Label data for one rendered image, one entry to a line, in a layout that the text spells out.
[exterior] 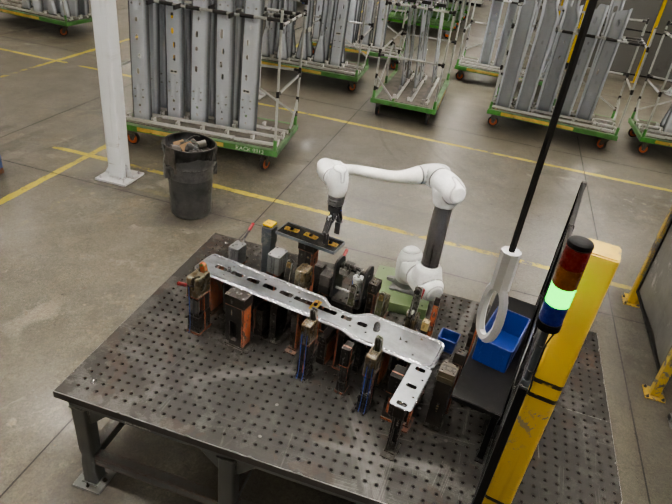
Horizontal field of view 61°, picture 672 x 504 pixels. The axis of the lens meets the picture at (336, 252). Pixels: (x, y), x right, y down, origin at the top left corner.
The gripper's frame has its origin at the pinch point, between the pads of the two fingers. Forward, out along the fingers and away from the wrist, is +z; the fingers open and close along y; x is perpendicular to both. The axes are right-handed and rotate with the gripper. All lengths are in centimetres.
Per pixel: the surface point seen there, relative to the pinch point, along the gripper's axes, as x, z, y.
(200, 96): -310, 59, -284
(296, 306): 3.4, 20.1, 40.6
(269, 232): -36.2, 8.2, 4.4
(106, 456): -59, 97, 115
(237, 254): -45, 17, 22
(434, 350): 74, 20, 32
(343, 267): 16.3, 4.1, 17.1
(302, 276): -3.7, 14.8, 22.8
